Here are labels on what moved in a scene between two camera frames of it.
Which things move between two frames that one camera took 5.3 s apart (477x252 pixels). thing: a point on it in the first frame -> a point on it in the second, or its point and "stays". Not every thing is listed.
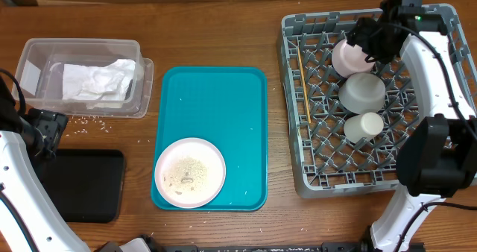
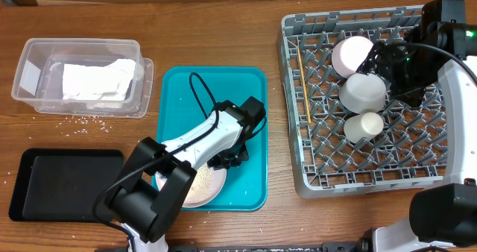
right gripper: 359,37 -> 413,95
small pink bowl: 348,60 stays
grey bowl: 362,93 stays
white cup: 362,126 stays
